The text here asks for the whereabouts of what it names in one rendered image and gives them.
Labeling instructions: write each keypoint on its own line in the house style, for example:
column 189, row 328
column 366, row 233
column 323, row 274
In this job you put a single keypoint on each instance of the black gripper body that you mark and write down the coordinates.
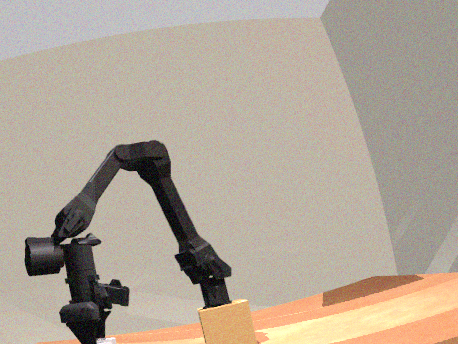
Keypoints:
column 82, row 307

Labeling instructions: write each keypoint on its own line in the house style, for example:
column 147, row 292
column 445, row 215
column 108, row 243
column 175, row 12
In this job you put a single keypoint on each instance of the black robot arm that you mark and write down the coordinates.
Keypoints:
column 151, row 160

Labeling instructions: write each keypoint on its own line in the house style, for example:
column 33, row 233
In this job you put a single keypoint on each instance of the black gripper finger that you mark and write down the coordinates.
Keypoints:
column 84, row 331
column 100, row 329

